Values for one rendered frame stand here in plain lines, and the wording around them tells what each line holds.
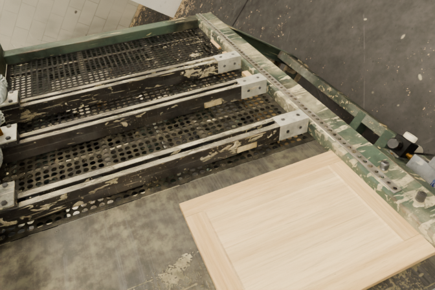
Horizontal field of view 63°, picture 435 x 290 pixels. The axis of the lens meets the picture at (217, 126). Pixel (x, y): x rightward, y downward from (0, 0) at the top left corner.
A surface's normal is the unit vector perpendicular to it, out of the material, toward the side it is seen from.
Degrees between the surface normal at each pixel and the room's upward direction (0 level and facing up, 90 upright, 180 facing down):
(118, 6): 90
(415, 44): 0
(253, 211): 58
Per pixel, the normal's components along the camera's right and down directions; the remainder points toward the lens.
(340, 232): -0.04, -0.79
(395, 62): -0.79, -0.19
